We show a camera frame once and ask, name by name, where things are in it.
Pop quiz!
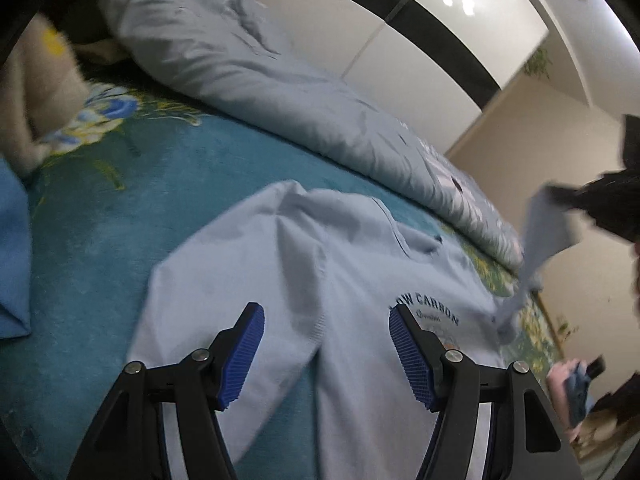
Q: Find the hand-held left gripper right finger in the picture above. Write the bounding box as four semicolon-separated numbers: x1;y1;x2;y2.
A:
388;305;583;480

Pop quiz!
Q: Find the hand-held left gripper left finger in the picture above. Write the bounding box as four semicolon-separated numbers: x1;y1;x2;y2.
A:
66;302;266;480

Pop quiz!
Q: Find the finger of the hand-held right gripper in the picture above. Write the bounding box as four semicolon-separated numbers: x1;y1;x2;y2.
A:
545;185;601;211

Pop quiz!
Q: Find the light blue t-shirt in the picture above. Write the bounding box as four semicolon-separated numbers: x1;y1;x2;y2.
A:
126;180;583;480

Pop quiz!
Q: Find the teal floral bed sheet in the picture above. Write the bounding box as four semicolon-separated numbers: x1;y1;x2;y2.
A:
0;67;563;480

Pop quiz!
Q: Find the white wardrobe with black stripe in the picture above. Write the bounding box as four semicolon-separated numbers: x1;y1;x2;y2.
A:
227;0;551;113

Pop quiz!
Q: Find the dark cloth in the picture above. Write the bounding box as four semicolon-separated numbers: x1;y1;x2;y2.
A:
595;370;640;421

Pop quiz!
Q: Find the blue floral quilt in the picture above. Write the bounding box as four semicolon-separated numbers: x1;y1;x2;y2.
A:
85;0;526;276

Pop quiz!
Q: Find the beige plush pillow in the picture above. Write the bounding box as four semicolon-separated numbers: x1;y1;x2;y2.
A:
0;10;93;178

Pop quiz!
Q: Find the wooden bed rail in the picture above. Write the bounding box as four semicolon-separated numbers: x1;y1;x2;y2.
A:
532;292;566;361

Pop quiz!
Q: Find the green plant wall sticker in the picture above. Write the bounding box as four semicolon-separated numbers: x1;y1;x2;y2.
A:
522;47;555;81

